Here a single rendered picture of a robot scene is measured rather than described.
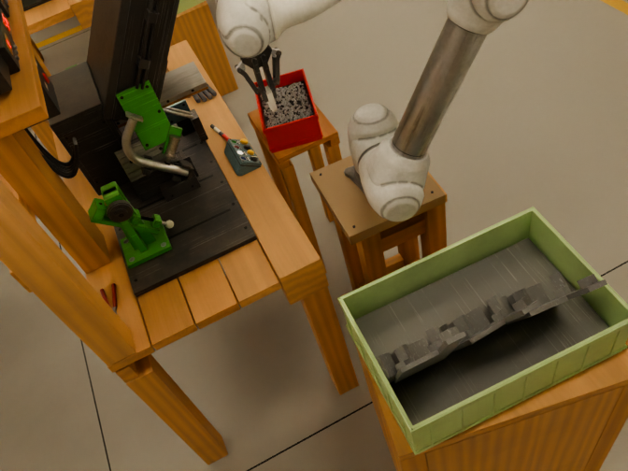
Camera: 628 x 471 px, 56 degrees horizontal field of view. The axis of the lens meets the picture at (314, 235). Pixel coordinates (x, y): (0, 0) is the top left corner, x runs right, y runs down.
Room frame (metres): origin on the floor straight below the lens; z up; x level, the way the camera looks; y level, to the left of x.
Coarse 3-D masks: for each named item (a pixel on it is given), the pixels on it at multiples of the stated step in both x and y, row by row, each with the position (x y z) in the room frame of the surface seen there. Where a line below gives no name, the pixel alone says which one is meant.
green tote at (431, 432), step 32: (512, 224) 0.98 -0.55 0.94; (544, 224) 0.94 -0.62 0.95; (448, 256) 0.95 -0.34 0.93; (480, 256) 0.97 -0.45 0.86; (576, 256) 0.81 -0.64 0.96; (384, 288) 0.92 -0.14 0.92; (416, 288) 0.93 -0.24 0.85; (576, 288) 0.78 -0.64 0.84; (608, 288) 0.69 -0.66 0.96; (352, 320) 0.83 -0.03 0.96; (608, 320) 0.66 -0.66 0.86; (576, 352) 0.57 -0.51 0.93; (608, 352) 0.59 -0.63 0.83; (384, 384) 0.63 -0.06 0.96; (512, 384) 0.55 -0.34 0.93; (544, 384) 0.56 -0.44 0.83; (448, 416) 0.51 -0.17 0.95; (480, 416) 0.53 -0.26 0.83; (416, 448) 0.50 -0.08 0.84
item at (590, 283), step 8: (584, 280) 0.64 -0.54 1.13; (592, 280) 0.64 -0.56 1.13; (528, 288) 0.78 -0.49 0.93; (536, 288) 0.77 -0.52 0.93; (584, 288) 0.63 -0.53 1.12; (592, 288) 0.62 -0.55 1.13; (512, 296) 0.77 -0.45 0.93; (536, 296) 0.75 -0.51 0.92; (544, 296) 0.75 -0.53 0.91; (568, 296) 0.66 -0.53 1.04; (576, 296) 0.64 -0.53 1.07; (544, 304) 0.71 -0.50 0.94; (552, 304) 0.66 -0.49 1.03; (528, 312) 0.66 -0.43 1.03; (536, 312) 0.65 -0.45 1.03; (520, 320) 0.69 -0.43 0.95
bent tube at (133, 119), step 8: (128, 112) 1.66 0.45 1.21; (128, 120) 1.64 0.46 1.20; (136, 120) 1.63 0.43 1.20; (128, 128) 1.63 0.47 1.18; (128, 136) 1.62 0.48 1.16; (128, 144) 1.61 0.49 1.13; (128, 152) 1.60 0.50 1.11; (136, 160) 1.59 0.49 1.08; (144, 160) 1.60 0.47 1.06; (152, 160) 1.61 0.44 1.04; (152, 168) 1.59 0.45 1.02; (160, 168) 1.59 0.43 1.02; (168, 168) 1.59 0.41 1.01; (176, 168) 1.59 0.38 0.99; (184, 168) 1.60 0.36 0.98
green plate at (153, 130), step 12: (120, 96) 1.69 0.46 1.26; (132, 96) 1.69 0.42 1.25; (144, 96) 1.69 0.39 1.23; (156, 96) 1.70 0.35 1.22; (132, 108) 1.68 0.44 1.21; (144, 108) 1.68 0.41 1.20; (156, 108) 1.68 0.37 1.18; (144, 120) 1.67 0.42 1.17; (156, 120) 1.67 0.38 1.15; (144, 132) 1.66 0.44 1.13; (156, 132) 1.66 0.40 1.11; (144, 144) 1.64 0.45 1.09; (156, 144) 1.65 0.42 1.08
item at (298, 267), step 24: (192, 96) 2.12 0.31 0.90; (216, 96) 2.06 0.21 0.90; (216, 120) 1.91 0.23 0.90; (216, 144) 1.77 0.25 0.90; (264, 168) 1.56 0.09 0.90; (240, 192) 1.49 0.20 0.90; (264, 192) 1.45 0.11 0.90; (264, 216) 1.34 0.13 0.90; (288, 216) 1.31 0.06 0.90; (264, 240) 1.24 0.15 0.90; (288, 240) 1.21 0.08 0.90; (288, 264) 1.12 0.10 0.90; (312, 264) 1.10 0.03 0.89; (288, 288) 1.08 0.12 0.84; (312, 288) 1.09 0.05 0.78
